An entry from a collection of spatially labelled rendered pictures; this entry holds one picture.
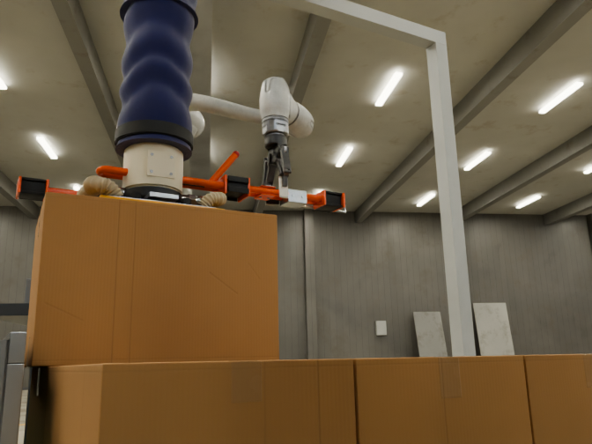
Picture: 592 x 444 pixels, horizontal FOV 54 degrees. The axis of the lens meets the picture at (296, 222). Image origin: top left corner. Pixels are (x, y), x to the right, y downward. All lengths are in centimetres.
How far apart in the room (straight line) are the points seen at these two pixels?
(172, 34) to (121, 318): 85
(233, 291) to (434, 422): 68
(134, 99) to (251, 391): 107
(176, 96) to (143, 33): 21
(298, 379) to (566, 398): 62
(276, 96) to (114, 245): 80
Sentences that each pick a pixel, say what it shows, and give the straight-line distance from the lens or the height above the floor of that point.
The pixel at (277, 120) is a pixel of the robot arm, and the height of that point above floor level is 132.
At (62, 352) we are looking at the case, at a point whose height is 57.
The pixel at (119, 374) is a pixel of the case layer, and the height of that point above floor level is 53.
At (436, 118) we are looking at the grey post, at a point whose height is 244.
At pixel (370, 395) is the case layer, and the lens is 99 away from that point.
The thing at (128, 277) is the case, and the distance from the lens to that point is 146.
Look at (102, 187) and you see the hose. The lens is 158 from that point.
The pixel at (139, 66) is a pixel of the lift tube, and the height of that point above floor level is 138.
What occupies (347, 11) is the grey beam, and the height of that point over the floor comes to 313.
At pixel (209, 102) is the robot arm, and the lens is 218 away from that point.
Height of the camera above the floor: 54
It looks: 14 degrees up
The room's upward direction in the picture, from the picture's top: 1 degrees counter-clockwise
